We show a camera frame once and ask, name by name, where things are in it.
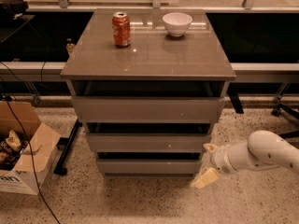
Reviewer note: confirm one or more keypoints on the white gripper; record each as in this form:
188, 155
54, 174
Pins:
221, 160

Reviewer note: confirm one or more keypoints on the grey bottom drawer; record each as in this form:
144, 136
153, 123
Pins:
134, 167

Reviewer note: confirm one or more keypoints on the grey drawer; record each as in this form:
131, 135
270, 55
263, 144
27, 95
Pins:
135, 110
134, 167
146, 142

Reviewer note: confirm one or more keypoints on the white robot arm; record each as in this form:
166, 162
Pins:
262, 151

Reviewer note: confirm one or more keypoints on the grey drawer cabinet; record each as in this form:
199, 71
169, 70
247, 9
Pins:
156, 65

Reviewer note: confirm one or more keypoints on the grey middle drawer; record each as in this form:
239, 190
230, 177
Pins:
146, 142

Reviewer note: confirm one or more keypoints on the grey top drawer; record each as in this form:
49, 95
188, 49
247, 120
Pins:
135, 110

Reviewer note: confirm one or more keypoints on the white bowl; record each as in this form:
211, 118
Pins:
177, 23

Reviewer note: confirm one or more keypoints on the black table leg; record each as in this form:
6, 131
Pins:
64, 145

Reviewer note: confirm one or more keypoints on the orange soda can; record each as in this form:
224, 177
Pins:
121, 29

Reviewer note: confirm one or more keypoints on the cardboard box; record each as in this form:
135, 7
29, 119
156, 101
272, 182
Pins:
31, 169

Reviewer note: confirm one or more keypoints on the small bottle behind cabinet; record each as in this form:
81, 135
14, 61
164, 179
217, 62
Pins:
70, 45

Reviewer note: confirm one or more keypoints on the snack bags in box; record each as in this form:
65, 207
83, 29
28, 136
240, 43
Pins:
10, 150

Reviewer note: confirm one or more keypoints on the black bag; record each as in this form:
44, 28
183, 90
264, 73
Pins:
12, 9

